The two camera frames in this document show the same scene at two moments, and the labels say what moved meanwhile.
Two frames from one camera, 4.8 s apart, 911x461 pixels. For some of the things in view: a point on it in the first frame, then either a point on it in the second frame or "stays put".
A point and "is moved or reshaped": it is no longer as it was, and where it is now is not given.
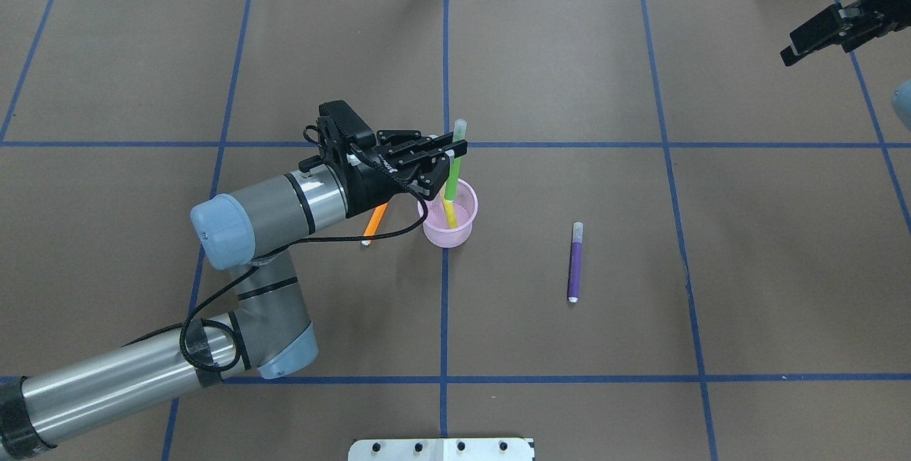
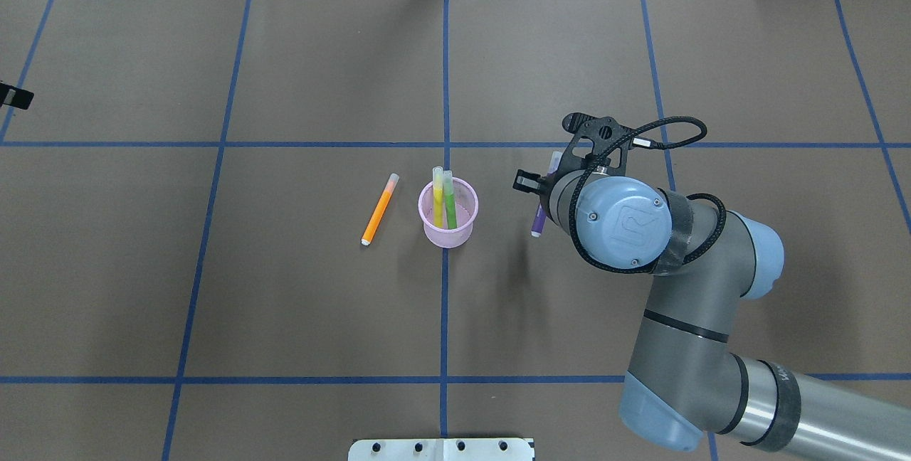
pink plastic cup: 438,228 stays put
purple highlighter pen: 575,265 -> 541,212
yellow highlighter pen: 450,212 is moved or reshaped
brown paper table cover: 687,249 stays put
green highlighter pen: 460,133 -> 450,202
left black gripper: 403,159 -> 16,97
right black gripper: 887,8 -> 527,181
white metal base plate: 441,449 stays put
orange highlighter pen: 371,229 stays put
